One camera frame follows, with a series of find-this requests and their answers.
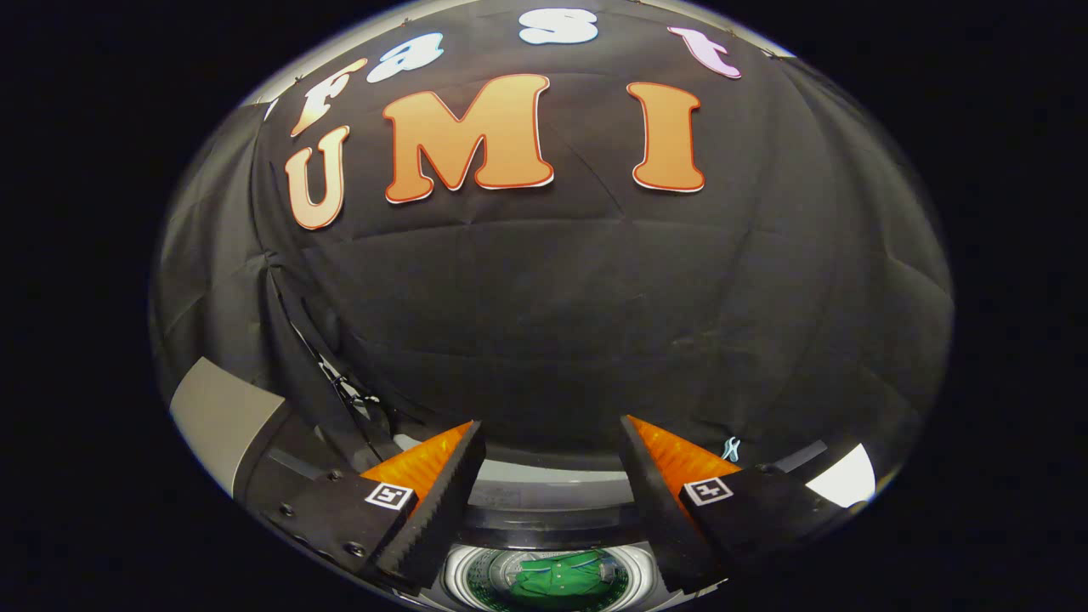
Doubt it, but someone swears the dark washing machine lid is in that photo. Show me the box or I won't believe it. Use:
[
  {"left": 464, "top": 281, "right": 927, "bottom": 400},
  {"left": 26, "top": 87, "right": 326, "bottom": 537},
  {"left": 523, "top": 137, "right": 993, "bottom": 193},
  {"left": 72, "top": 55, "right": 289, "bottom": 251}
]
[{"left": 464, "top": 459, "right": 642, "bottom": 535}]

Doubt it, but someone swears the grey top-load washing machine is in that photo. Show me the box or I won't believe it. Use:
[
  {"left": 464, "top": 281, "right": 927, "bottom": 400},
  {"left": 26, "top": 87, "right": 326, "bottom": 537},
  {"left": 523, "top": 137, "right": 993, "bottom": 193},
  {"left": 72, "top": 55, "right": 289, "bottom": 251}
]
[{"left": 242, "top": 406, "right": 881, "bottom": 612}]

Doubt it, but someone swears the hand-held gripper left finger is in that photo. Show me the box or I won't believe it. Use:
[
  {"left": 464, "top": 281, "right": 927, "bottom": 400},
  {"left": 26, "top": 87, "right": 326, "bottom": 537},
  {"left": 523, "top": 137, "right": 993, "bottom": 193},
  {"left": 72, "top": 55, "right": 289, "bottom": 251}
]
[{"left": 255, "top": 420, "right": 488, "bottom": 593}]

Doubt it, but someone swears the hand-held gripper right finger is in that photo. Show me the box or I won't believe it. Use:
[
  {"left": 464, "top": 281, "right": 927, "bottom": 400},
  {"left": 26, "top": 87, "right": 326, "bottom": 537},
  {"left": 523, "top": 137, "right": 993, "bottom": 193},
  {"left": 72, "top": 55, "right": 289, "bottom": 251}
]
[{"left": 620, "top": 414, "right": 852, "bottom": 595}]

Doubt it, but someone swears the black cable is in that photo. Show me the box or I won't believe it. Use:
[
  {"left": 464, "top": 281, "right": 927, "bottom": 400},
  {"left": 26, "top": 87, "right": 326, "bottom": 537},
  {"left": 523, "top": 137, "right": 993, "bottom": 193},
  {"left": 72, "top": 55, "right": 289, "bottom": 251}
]
[{"left": 285, "top": 319, "right": 385, "bottom": 428}]

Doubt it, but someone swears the black backdrop cloth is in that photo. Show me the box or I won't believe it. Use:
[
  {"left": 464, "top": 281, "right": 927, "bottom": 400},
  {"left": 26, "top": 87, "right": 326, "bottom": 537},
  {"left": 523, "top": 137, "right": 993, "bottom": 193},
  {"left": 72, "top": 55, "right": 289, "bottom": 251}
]
[{"left": 151, "top": 0, "right": 955, "bottom": 477}]

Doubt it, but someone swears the green polo shirt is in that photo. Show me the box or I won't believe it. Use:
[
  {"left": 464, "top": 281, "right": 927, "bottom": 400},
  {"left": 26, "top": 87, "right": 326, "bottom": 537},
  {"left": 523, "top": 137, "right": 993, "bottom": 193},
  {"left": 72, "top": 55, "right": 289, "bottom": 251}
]
[{"left": 508, "top": 550, "right": 611, "bottom": 611}]

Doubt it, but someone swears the white board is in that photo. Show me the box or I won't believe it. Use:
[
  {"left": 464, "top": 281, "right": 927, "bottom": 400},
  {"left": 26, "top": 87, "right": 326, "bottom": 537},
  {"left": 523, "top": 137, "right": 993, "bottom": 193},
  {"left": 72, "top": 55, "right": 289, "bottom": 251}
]
[{"left": 806, "top": 443, "right": 877, "bottom": 509}]

